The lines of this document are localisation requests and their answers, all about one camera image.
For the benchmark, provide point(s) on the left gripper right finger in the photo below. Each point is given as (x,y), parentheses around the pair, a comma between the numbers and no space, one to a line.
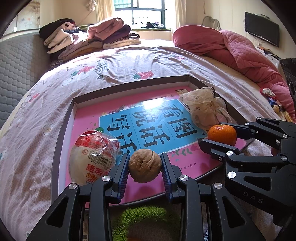
(181,189)

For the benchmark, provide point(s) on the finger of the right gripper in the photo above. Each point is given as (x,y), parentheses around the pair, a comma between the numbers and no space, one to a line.
(277,134)
(216,150)

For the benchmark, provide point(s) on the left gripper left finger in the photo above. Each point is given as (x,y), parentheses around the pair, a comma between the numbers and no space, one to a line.
(109,189)

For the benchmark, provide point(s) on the orange tangerine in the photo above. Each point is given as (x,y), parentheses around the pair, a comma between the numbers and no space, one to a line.
(222,133)

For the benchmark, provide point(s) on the brown walnut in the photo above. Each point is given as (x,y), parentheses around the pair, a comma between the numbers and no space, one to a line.
(144,165)

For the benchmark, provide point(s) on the red white snack ball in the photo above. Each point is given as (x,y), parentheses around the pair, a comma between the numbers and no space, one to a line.
(92,156)

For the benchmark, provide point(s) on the beige mesh hair accessory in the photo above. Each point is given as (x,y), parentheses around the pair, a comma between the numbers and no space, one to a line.
(206,110)

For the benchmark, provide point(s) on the small toy doll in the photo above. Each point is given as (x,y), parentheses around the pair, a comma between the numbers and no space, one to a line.
(275,104)

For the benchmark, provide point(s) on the dark shallow cardboard box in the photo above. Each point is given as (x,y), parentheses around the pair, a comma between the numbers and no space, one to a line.
(85,111)

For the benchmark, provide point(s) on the pink strawberry bedsheet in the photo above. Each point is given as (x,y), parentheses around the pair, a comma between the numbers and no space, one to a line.
(29,135)

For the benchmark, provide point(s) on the red pink quilted blanket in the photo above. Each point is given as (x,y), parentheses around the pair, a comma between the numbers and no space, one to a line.
(238,53)

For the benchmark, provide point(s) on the pile of folded clothes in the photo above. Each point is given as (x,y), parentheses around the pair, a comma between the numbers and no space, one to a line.
(66,41)

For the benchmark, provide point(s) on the grey quilted headboard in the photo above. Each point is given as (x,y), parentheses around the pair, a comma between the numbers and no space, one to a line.
(23,61)

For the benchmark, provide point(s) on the cream curtain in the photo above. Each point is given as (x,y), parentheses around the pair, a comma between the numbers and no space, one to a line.
(104,9)

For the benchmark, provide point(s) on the black wall television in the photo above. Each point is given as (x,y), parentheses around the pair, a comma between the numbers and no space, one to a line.
(263,28)

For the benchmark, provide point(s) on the window with dark frame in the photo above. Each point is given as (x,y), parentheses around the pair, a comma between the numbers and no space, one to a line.
(138,12)

